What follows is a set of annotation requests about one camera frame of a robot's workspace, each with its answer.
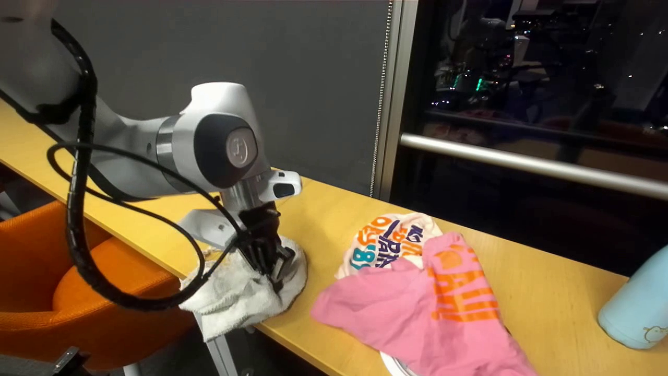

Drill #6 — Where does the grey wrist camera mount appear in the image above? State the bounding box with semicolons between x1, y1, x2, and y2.
177;207;247;254

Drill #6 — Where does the orange chair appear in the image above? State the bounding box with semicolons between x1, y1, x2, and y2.
0;201;200;376

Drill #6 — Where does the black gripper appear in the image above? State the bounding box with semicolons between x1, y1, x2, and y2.
238;201;298;295

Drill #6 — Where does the white cloth with colourful letters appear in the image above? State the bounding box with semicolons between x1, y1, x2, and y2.
333;211;445;281

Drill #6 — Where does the thick black cable hose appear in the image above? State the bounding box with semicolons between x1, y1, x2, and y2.
45;18;247;312

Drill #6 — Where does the thin black cable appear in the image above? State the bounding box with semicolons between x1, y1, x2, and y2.
44;139;247;281

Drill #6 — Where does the white terry cloth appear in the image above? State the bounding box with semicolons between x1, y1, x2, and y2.
177;238;308;342

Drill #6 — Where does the pink cloth with orange print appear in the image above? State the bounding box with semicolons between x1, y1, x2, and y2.
308;229;539;376

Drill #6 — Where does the silver window handrail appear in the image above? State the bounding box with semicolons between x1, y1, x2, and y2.
398;132;668;203

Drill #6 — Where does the grey window frame post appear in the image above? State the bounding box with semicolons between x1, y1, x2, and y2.
367;0;421;201

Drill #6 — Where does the grey table leg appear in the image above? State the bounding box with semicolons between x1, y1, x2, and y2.
207;331;242;376

